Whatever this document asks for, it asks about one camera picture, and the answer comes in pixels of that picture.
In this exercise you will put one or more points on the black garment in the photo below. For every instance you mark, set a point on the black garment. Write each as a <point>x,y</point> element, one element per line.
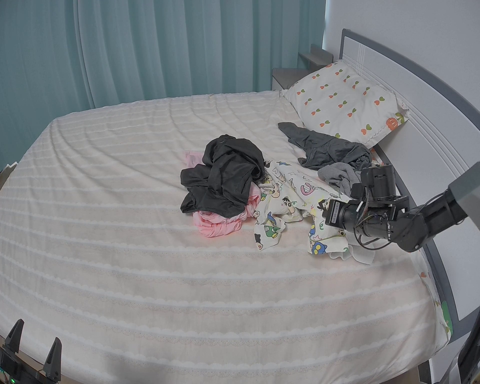
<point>225,168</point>

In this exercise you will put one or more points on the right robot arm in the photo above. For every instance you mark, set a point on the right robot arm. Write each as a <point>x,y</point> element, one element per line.
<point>412,225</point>

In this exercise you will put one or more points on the dark grey garment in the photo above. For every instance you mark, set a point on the dark grey garment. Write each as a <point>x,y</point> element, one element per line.
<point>330,148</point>

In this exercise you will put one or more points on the bed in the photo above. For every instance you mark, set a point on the bed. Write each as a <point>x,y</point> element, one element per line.
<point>150,262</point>

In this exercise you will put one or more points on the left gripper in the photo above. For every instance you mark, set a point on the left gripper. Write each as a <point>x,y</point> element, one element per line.
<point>15,367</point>

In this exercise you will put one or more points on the blue-green curtain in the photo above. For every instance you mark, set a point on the blue-green curtain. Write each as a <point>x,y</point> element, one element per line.
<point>150,48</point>

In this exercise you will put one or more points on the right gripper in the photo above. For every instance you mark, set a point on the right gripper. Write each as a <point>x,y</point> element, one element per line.
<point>348,217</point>

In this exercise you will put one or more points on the white printed pillow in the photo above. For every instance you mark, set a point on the white printed pillow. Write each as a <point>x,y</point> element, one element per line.
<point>345,101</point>

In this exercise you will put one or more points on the white printed pyjama top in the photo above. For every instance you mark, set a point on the white printed pyjama top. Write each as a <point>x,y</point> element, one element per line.
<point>292,195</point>

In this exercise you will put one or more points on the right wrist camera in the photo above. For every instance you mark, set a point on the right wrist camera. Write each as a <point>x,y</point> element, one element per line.
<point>358,191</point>

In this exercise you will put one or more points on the pink garment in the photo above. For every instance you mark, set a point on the pink garment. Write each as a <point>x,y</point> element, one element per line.
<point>217,225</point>

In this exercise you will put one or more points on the grey bedside table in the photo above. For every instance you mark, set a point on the grey bedside table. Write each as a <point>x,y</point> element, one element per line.
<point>288,77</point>

